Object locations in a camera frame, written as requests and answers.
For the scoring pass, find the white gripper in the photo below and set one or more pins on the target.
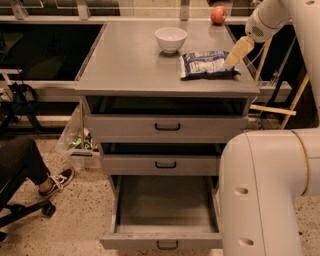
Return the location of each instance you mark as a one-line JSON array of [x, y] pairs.
[[259, 27]]

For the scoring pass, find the blue chip bag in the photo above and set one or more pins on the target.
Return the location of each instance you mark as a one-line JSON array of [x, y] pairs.
[[205, 65]]

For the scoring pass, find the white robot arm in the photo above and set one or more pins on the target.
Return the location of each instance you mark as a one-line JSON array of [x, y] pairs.
[[262, 172]]

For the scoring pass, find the grey drawer cabinet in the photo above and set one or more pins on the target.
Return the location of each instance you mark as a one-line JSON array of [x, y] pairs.
[[128, 73]]

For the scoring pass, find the grey top drawer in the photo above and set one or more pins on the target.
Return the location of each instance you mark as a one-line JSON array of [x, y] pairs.
[[107, 128]]

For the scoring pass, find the grey drawer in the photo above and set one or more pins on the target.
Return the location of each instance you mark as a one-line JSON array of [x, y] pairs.
[[107, 128], [164, 213], [182, 159]]

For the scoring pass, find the grey middle drawer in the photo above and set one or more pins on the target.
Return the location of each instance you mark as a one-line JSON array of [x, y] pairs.
[[182, 159]]

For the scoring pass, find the grey bottom drawer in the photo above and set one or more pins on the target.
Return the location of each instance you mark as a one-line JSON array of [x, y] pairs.
[[164, 213]]

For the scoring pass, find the red apple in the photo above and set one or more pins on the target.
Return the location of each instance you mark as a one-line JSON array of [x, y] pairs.
[[218, 15]]

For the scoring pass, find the white ceramic bowl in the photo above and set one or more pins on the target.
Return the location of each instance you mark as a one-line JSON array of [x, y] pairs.
[[170, 39]]

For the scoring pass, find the clear plastic storage bin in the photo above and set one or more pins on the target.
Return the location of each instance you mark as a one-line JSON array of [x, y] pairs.
[[76, 144]]

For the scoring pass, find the black white sneaker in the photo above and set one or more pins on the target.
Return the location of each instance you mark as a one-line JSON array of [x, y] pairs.
[[55, 184]]

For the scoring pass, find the person leg dark trousers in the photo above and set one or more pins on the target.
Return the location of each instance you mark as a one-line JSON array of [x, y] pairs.
[[21, 159]]

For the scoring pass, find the black office chair base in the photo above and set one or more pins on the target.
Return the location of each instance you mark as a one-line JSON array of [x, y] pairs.
[[12, 213]]

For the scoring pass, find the wooden easel frame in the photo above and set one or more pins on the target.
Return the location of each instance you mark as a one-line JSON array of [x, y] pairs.
[[288, 84]]

